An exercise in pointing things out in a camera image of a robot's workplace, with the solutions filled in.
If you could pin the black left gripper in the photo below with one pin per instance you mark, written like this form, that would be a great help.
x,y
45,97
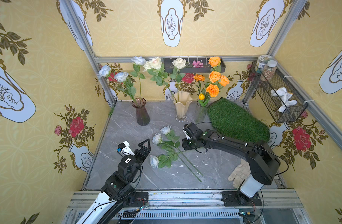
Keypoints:
x,y
139,152

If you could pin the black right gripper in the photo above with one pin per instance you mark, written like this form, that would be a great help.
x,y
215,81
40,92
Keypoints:
x,y
192,134

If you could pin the white rose top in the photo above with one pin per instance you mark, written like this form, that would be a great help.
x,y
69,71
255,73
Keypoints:
x,y
164,132

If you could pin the small orange marigold stem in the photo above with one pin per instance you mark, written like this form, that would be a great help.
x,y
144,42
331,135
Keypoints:
x,y
212,91

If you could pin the orange marigold flower stem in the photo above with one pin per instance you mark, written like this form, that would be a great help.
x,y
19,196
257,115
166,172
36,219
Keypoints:
x,y
199,80

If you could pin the orange rose stem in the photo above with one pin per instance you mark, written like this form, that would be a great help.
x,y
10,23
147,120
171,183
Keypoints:
x,y
215,63
214,76
222,82

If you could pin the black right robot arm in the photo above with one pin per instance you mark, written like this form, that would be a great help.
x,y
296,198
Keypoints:
x,y
262,161

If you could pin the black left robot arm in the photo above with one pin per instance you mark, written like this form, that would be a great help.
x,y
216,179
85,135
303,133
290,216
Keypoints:
x,y
118,191

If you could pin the clear glass vase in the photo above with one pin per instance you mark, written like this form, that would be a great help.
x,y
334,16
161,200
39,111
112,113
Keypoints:
x,y
200,112

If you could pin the green artificial grass mat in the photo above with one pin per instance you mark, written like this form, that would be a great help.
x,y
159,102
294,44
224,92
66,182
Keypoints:
x,y
231,120

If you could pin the dark purple glass vase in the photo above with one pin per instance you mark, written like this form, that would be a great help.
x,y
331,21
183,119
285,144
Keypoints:
x,y
142,115

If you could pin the cream ruffled vase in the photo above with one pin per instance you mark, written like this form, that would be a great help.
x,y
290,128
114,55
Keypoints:
x,y
182,100

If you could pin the beige work glove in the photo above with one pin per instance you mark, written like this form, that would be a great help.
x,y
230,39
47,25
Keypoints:
x,y
240,173

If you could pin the pink flower in planter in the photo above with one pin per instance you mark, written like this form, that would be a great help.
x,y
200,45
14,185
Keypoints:
x,y
197,64

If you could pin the white cloth figure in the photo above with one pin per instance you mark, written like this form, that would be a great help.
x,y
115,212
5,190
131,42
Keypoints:
x,y
284,96

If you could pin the jar with white lid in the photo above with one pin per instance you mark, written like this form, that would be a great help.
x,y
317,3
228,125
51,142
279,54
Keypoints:
x,y
269,70

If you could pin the glass jar with floral lid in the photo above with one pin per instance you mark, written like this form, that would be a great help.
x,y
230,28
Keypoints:
x,y
262,62

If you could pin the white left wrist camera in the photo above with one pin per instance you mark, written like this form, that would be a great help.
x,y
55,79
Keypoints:
x,y
124,149

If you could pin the grey wall planter shelf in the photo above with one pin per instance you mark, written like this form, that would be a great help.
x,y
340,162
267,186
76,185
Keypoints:
x,y
189,68

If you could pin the black wire wall basket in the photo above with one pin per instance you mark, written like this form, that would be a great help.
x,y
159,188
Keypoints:
x,y
262,90

